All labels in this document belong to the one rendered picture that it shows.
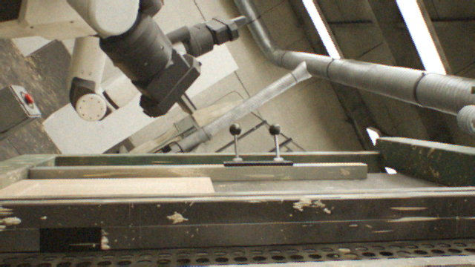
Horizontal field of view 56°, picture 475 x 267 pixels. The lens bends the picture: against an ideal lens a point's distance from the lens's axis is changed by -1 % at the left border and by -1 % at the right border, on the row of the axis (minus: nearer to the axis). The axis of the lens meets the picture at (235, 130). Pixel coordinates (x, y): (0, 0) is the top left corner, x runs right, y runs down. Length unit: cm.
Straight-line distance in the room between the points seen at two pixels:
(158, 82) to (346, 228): 37
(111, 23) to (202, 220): 30
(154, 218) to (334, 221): 27
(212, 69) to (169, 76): 410
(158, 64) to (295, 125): 930
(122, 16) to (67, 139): 433
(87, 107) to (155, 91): 55
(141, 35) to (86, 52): 60
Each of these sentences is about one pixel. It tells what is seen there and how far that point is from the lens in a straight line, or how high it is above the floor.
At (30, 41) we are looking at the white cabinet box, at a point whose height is 17.
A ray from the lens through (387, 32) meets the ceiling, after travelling 624.
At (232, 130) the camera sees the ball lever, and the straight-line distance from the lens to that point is 132.
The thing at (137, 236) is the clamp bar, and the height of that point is 119.
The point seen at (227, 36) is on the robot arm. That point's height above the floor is 156.
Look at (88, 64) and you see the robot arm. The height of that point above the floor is 119.
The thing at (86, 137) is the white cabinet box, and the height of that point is 30.
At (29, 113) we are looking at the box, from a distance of 151.
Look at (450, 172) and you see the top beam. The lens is 128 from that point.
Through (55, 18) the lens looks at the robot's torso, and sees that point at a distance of 94.
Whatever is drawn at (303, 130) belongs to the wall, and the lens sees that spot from 1003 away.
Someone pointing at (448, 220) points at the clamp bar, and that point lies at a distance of 78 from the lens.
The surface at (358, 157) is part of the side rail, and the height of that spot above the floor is 176.
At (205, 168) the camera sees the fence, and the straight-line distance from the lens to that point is 126.
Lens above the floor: 135
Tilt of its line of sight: 4 degrees up
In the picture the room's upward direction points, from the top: 58 degrees clockwise
